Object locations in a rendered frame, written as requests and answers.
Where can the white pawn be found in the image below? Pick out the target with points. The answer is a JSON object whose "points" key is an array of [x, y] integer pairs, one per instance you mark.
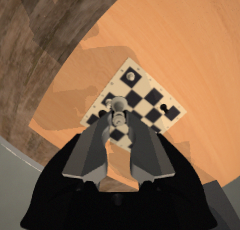
{"points": [[108, 101], [131, 76]]}

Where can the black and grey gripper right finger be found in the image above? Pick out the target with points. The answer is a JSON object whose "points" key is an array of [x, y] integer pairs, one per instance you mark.
{"points": [[155, 159]]}

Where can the black and cream chessboard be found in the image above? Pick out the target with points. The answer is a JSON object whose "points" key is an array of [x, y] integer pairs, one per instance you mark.
{"points": [[144, 97]]}

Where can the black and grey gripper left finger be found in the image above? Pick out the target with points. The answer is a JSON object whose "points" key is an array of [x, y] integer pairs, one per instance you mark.
{"points": [[83, 158]]}

